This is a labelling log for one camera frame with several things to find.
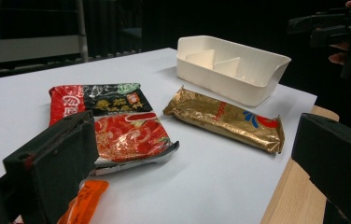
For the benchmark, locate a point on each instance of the metal stand post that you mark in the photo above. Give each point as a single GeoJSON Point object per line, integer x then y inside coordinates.
{"type": "Point", "coordinates": [82, 31]}

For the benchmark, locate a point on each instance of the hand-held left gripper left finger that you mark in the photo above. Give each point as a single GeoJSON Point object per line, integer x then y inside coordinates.
{"type": "Point", "coordinates": [55, 161]}

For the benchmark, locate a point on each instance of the orange sachet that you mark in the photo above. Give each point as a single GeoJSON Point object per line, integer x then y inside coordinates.
{"type": "Point", "coordinates": [86, 202]}

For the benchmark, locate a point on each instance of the grey horizontal panel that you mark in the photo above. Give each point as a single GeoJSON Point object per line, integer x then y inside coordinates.
{"type": "Point", "coordinates": [27, 48]}

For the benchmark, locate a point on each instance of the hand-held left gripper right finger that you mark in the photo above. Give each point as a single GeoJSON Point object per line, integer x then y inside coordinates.
{"type": "Point", "coordinates": [338, 158]}

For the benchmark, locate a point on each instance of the white paper sheet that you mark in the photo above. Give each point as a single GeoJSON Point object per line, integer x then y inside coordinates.
{"type": "Point", "coordinates": [195, 186]}

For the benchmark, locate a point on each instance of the dark curtain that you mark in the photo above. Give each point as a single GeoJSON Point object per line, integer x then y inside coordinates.
{"type": "Point", "coordinates": [114, 28]}

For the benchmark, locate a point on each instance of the gold foil snack packet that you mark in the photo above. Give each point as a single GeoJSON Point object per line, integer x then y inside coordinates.
{"type": "Point", "coordinates": [220, 119]}

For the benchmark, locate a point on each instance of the red and black noodle packet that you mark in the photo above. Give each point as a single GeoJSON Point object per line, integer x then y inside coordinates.
{"type": "Point", "coordinates": [127, 137]}

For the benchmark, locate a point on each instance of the white plastic divided box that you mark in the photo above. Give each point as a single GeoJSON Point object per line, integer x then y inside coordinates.
{"type": "Point", "coordinates": [226, 90]}

